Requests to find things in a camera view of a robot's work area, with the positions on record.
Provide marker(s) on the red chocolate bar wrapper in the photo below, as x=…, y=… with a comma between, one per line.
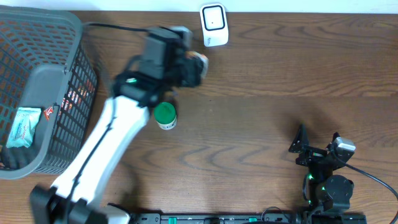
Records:
x=48, y=112

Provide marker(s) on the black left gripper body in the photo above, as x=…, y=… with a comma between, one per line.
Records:
x=188, y=72

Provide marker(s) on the green lid white jar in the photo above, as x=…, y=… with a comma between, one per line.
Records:
x=165, y=115

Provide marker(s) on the grey plastic mesh basket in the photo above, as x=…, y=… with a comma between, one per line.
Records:
x=43, y=63

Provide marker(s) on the teal white tissue pack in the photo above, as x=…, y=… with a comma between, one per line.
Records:
x=23, y=127

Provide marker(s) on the orange snack packet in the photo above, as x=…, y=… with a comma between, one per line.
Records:
x=202, y=60

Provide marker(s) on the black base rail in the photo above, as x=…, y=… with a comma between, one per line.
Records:
x=272, y=217

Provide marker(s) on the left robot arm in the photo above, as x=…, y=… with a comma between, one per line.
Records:
x=75, y=196

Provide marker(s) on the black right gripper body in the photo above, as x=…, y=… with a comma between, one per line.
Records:
x=312, y=155

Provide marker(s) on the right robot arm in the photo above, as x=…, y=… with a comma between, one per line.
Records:
x=328, y=194

